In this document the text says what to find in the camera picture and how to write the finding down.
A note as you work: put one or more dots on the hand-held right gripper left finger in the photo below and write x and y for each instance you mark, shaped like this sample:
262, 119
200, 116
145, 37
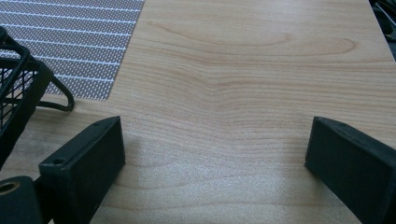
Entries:
84, 168

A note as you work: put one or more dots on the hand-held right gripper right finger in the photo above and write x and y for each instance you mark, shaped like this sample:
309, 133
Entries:
358, 168

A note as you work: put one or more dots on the grey white striped placemat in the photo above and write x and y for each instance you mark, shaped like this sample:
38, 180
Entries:
77, 37

